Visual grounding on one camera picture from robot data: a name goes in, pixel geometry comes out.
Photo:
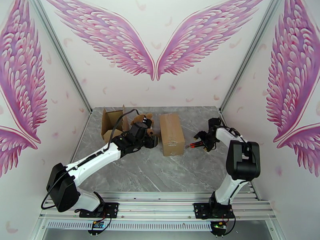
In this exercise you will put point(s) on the orange black utility knife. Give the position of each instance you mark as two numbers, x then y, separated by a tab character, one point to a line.
196	146

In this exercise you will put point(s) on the brown plush bear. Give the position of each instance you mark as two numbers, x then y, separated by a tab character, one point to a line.
138	119

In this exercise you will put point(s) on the cardboard box with grey plush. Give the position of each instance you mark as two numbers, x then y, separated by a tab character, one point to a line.
172	134

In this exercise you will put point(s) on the cardboard box with brown bear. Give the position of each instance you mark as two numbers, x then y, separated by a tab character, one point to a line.
111	119

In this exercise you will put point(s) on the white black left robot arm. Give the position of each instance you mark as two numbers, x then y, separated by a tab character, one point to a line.
97	159

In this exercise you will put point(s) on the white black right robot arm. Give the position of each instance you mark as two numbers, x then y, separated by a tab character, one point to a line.
243	159

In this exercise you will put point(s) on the aluminium rail frame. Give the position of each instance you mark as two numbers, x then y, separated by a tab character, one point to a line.
155	204

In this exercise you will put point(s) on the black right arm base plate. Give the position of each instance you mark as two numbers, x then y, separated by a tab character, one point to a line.
201	210

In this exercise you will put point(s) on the aluminium corner post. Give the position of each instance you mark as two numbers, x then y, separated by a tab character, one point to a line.
240	71
71	71

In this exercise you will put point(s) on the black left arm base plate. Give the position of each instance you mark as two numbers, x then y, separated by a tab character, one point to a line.
112	209

